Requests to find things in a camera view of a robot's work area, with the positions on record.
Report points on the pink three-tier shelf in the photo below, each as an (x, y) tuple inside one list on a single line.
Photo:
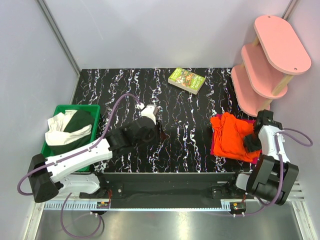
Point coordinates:
[(268, 64)]

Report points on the green plastic bin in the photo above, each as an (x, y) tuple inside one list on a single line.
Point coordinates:
[(72, 126)]

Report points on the orange t shirt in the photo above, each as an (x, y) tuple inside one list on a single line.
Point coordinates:
[(232, 135)]

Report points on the green paperback book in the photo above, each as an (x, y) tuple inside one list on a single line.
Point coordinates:
[(186, 80)]

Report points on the folded magenta t shirt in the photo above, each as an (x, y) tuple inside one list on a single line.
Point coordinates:
[(253, 160)]

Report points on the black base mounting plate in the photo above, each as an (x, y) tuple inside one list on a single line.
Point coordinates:
[(166, 190)]

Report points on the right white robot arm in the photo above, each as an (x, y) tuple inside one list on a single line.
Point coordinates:
[(273, 176)]

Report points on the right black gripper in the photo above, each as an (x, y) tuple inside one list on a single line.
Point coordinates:
[(250, 147)]

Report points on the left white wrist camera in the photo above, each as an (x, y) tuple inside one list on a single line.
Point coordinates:
[(149, 111)]

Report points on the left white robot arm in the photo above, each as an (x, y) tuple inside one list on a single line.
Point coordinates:
[(50, 176)]

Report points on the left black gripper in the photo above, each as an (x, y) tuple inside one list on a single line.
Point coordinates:
[(158, 134)]

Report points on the dark green t shirt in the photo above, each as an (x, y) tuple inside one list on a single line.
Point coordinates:
[(77, 130)]

